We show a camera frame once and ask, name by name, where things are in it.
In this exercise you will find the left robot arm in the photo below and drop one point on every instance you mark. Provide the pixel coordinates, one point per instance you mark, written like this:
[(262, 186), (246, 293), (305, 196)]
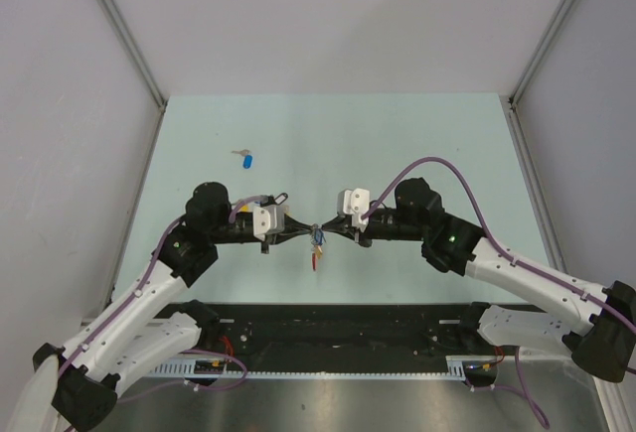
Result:
[(99, 363)]

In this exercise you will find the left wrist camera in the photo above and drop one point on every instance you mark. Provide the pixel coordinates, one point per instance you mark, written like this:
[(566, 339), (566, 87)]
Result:
[(268, 220)]

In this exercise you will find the red handled keyring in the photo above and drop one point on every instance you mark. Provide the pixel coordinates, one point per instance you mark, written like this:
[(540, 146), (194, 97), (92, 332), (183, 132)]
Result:
[(314, 259)]

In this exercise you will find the white cable duct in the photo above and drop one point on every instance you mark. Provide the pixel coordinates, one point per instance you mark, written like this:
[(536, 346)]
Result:
[(452, 368)]

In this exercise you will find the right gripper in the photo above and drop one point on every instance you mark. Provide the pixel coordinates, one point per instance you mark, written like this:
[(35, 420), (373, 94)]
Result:
[(342, 225)]

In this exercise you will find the left aluminium frame post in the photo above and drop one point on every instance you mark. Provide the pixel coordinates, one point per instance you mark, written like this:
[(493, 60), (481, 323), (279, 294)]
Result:
[(121, 30)]

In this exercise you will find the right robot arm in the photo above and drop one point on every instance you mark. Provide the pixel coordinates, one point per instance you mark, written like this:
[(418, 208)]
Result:
[(590, 323)]

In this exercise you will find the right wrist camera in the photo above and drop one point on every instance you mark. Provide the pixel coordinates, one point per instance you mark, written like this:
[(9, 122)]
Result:
[(354, 203)]

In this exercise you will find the right aluminium frame post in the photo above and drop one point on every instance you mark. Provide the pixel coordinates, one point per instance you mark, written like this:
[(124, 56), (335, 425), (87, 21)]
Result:
[(556, 23)]

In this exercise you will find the solid blue tag key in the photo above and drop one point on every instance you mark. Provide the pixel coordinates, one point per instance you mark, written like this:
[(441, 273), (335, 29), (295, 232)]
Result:
[(247, 158)]

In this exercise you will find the black frame key tag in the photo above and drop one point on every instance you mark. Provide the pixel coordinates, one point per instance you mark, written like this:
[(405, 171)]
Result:
[(279, 199)]

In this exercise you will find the aluminium frame post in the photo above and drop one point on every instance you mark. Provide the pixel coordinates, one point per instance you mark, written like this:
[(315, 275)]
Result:
[(121, 30), (556, 23)]

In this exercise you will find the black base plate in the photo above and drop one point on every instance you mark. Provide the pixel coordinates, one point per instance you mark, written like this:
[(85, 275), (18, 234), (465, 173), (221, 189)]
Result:
[(350, 338)]

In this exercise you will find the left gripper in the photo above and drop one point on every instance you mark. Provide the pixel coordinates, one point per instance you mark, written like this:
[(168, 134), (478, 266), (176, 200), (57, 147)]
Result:
[(293, 228)]

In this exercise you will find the blue frame tag key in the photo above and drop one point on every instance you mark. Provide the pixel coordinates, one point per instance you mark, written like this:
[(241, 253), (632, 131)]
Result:
[(318, 236)]

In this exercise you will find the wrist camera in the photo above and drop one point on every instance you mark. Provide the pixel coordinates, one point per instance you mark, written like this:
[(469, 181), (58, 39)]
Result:
[(354, 203), (268, 220)]

